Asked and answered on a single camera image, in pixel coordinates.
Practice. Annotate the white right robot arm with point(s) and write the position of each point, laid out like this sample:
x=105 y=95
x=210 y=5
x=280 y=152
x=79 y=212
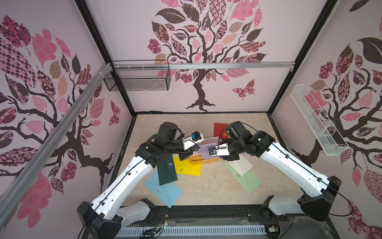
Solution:
x=318 y=190

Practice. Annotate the yellow plastic storage box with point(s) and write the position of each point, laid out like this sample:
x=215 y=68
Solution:
x=199 y=160

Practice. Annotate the mint green envelope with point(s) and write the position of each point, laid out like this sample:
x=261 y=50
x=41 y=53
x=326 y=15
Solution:
x=248 y=180

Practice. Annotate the black wire basket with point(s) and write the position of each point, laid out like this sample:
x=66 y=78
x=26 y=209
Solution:
x=139 y=75

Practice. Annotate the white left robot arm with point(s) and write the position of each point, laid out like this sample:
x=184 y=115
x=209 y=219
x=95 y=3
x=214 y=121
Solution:
x=105 y=216

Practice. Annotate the red envelope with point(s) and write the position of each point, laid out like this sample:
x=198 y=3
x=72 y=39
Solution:
x=219 y=130

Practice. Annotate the yellow envelope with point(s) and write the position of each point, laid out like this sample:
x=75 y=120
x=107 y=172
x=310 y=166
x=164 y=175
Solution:
x=186 y=168

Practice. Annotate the white wire basket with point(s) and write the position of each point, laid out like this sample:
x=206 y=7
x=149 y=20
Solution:
x=323 y=127

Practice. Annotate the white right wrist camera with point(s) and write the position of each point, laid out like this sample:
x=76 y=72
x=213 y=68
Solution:
x=219 y=150

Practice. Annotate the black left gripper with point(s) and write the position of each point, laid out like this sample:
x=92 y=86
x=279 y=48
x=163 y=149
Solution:
x=185 y=153

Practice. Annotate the lilac purple envelope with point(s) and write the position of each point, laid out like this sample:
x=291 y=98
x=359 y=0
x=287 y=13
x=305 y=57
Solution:
x=204 y=151

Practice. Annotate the light blue envelope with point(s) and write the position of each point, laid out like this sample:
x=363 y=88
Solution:
x=168 y=193

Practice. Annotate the dark green envelope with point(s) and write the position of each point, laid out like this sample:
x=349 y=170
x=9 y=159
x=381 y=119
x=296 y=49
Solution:
x=166 y=170

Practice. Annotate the white envelope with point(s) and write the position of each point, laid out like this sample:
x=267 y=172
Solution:
x=241 y=166

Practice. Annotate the pink envelope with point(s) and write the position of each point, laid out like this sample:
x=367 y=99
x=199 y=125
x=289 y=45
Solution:
x=207 y=141

